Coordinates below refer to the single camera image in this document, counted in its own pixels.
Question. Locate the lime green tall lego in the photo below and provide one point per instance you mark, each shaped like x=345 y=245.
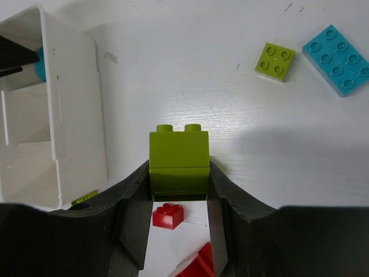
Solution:
x=179 y=163

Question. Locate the small red 2x2 lego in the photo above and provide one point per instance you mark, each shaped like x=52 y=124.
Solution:
x=168 y=216

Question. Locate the lime green lego with print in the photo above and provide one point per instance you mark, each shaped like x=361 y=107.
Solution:
x=85 y=197

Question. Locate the large red sloped lego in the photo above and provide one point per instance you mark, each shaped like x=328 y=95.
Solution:
x=198 y=264

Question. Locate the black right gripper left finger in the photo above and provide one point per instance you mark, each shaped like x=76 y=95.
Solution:
x=106 y=235

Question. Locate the cyan 2x4 lego brick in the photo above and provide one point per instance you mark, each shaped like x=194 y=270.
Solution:
x=337 y=61

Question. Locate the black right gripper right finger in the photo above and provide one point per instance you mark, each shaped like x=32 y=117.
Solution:
x=250 y=238

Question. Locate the white divided plastic container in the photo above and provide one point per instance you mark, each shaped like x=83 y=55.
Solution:
x=52 y=135

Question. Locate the lime green 2x2 lego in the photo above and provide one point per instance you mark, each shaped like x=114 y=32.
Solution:
x=274 y=62

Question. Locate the cyan rounded lego in container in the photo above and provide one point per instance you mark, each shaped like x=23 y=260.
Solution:
x=39 y=66

